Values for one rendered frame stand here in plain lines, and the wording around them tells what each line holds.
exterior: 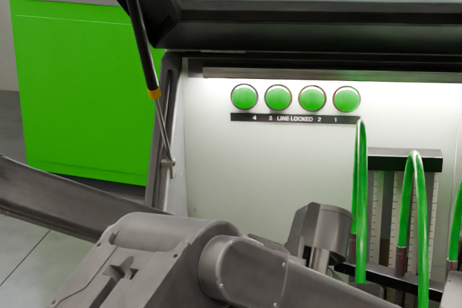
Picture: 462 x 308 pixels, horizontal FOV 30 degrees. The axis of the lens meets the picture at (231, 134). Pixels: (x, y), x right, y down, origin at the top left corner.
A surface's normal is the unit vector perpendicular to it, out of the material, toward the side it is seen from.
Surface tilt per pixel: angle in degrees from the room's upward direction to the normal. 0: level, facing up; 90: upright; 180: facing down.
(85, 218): 55
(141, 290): 27
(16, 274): 0
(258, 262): 77
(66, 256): 0
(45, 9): 90
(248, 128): 90
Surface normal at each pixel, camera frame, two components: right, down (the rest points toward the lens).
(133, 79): -0.33, 0.36
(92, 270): -0.42, -0.75
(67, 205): 0.32, -0.25
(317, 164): -0.11, 0.37
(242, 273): 0.76, 0.01
